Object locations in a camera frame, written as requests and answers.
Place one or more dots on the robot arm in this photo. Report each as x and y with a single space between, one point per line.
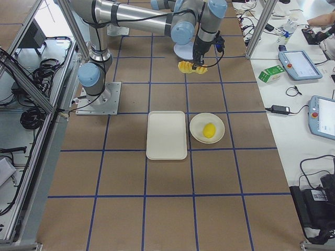
138 54

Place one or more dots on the blue plate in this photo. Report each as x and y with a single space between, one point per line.
184 52

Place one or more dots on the plastic water bottle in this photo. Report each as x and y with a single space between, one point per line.
286 30

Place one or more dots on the person forearm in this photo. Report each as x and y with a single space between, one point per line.
322 20

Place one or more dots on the white round plate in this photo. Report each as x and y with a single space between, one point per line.
200 120

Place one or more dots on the white rectangular tray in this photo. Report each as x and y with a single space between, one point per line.
166 135

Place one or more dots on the yellow sliced bread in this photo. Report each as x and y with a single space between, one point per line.
187 67

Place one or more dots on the black power adapter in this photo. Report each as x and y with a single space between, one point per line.
280 109

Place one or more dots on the aluminium frame post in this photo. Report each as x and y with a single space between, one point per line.
264 17

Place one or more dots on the green white box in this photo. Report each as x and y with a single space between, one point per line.
271 74

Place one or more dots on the far teach pendant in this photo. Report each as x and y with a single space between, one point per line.
298 65

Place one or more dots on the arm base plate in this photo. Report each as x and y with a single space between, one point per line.
115 31
106 104

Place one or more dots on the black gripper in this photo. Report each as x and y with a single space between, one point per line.
201 46

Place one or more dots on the yellow lemon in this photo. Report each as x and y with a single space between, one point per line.
209 130

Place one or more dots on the near teach pendant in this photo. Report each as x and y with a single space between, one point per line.
321 116

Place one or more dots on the teach pendant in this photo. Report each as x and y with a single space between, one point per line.
321 116
298 65

